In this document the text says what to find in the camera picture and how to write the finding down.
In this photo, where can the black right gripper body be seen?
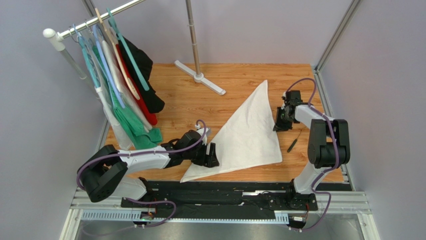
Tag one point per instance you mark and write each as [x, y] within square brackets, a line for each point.
[284, 116]

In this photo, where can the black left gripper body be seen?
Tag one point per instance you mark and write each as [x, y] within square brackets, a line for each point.
[200, 158]

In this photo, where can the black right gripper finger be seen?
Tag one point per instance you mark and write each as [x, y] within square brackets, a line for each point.
[287, 125]
[280, 124]

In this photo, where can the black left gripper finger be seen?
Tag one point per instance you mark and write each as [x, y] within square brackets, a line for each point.
[212, 149]
[211, 160]

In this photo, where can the white cloth napkin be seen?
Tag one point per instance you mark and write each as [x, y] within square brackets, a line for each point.
[246, 140]

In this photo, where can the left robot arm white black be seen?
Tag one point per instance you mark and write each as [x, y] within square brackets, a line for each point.
[105, 174]

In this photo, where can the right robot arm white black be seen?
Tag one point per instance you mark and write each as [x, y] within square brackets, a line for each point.
[328, 146]

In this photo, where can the green hanging garment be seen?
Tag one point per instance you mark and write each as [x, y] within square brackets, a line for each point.
[133, 126]

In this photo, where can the red hanging garment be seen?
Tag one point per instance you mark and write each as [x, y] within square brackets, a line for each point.
[151, 117]

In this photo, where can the blue plastic hanger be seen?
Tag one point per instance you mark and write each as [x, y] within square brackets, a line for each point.
[112, 86]

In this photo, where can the white hanging garment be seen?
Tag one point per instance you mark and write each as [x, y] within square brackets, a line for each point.
[113, 100]

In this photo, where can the wooden hanger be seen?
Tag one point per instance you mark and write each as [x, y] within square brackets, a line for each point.
[114, 43]

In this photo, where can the light teal plastic hanger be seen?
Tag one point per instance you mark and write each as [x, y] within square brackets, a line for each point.
[90, 64]

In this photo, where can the white clothes rack stand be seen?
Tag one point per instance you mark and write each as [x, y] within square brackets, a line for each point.
[170, 30]

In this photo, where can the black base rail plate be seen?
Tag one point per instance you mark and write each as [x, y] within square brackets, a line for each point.
[235, 199]

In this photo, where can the white slotted cable duct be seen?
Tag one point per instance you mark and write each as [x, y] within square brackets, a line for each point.
[135, 216]

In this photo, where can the aluminium frame rail left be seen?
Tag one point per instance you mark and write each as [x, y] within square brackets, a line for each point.
[81, 202]

